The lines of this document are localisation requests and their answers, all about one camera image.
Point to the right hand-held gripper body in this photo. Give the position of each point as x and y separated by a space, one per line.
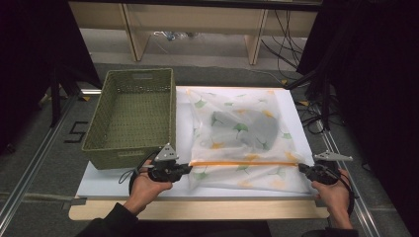
326 171

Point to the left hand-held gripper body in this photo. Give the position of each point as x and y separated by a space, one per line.
164 168

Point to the leaf print mesh laundry bag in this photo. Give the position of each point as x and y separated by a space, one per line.
243 148

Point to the green woven basket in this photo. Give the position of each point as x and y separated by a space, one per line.
131 115

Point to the black garment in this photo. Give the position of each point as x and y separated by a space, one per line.
250 128

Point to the person's right hand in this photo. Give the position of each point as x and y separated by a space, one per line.
332 197

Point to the person's left hand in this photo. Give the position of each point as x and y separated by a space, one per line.
145 191

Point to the white table board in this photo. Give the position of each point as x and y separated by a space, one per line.
99 184

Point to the black curtain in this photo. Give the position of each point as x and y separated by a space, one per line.
378 98
33 65

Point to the black metal stand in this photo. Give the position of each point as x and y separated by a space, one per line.
55 98

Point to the clear plastic wrap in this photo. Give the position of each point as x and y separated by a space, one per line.
174 35

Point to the light wooden shelf unit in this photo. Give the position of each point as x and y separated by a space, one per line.
194 19

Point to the metal floor rail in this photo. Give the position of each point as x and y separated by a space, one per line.
365 210
29 171

